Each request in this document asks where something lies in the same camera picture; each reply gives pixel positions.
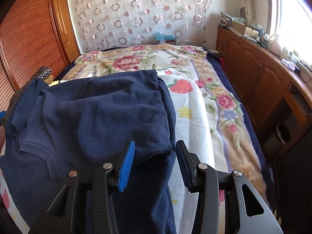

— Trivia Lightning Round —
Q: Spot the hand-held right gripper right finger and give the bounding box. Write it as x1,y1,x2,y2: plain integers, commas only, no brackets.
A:
175,140,283,234

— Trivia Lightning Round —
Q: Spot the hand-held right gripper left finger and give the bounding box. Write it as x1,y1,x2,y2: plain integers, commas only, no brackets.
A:
29,140,136,234

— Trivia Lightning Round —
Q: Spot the navy blue printed t-shirt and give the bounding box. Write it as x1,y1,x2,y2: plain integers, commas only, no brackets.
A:
0,69,177,234

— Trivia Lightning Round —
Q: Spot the black circle pattern folded cloth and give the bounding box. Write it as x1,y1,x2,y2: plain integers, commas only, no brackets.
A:
7,66,53,110

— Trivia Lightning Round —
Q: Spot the wooden slatted wardrobe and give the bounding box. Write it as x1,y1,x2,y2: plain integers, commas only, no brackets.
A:
0,0,70,117

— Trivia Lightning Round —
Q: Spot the dark waste bin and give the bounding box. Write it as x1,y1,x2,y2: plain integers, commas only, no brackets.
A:
277,123,292,144

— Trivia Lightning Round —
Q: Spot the wooden door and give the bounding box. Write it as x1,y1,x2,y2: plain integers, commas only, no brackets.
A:
51,0,81,65

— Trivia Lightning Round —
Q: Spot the wooden cabinet counter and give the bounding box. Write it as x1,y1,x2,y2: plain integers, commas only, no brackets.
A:
216,26,312,161

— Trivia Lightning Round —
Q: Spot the black chair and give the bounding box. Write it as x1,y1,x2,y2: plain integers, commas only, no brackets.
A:
272,136,312,234

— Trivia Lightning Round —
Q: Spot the blue tissue box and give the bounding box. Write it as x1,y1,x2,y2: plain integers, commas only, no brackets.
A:
153,32,176,45

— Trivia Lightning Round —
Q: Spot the crumpled pale purple cloth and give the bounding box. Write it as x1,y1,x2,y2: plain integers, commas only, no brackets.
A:
281,58,296,70

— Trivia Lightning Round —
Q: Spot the cardboard box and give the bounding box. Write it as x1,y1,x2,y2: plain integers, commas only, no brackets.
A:
231,21,259,38

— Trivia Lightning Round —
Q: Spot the pink plastic jug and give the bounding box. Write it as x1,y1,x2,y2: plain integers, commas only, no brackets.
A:
269,34,282,54

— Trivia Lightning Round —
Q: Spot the stack of folded cloths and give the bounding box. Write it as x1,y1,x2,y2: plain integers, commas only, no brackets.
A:
221,11,246,22

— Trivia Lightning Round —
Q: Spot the sheer circle pattern curtain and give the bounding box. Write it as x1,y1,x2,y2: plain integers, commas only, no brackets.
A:
67,0,215,50

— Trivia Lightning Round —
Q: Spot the tied window curtain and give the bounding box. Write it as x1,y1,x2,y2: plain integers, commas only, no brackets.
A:
239,0,256,26

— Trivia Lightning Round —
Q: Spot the window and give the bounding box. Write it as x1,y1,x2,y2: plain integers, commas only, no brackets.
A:
266,0,312,71

